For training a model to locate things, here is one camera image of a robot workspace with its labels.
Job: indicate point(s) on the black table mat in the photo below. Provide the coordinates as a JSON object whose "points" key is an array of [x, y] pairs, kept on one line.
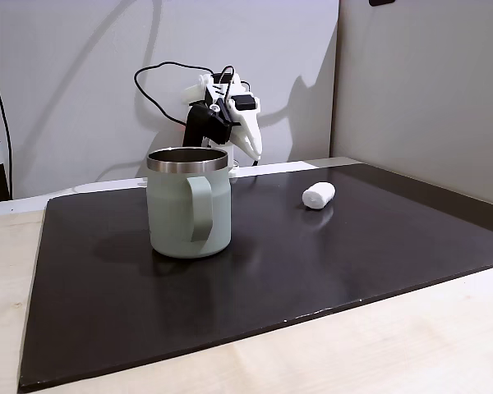
{"points": [[271, 267]]}

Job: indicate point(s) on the black camera box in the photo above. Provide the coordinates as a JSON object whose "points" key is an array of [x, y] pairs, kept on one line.
{"points": [[201, 125]]}

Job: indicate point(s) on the black wall fixture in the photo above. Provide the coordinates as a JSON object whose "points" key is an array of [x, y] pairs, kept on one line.
{"points": [[381, 2]]}

